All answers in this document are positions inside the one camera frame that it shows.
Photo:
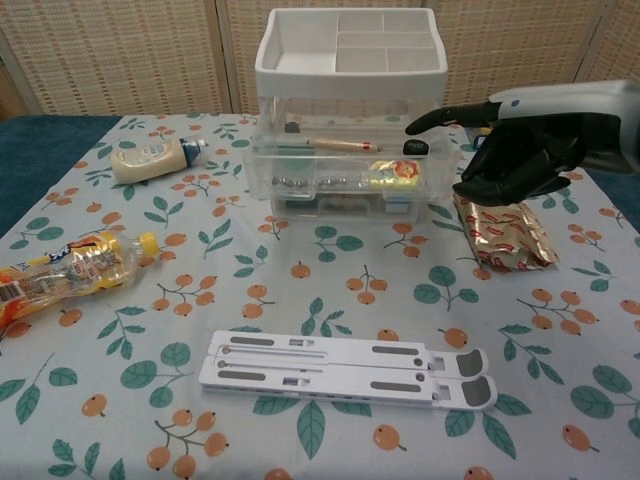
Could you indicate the orange drink plastic bottle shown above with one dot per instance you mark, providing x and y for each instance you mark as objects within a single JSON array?
[{"x": 75, "y": 272}]

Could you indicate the clear plastic drawer with tools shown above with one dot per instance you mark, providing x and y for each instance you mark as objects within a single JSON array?
[{"x": 350, "y": 167}]

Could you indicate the teal block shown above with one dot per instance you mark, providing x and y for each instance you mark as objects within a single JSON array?
[{"x": 300, "y": 204}]

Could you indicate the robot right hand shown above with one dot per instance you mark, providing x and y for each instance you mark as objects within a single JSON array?
[{"x": 540, "y": 140}]

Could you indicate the white folding laptop stand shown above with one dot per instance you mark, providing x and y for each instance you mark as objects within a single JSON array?
[{"x": 325, "y": 375}]

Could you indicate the floral patterned tablecloth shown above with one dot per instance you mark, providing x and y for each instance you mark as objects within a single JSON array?
[{"x": 280, "y": 255}]

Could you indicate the gold foil snack bag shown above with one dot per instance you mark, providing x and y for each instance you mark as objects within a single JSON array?
[{"x": 505, "y": 235}]

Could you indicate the small black oval object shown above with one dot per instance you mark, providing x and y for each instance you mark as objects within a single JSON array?
[{"x": 416, "y": 147}]

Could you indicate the white clear drawer organizer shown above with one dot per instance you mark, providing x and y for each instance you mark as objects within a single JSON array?
[{"x": 300, "y": 50}]

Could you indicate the colourful floral packet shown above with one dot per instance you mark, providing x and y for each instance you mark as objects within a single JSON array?
[{"x": 397, "y": 175}]

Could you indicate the brown wooden door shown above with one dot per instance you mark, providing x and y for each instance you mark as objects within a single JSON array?
[{"x": 10, "y": 100}]

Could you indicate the mayonnaise squeeze bottle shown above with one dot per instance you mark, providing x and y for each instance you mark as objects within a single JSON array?
[{"x": 145, "y": 160}]

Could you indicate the small white blue box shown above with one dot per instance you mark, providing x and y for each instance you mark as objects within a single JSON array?
[{"x": 397, "y": 205}]

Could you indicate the small grey block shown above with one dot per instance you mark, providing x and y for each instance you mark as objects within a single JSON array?
[{"x": 292, "y": 128}]

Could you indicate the green ball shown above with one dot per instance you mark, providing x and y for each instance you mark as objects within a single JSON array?
[{"x": 297, "y": 160}]

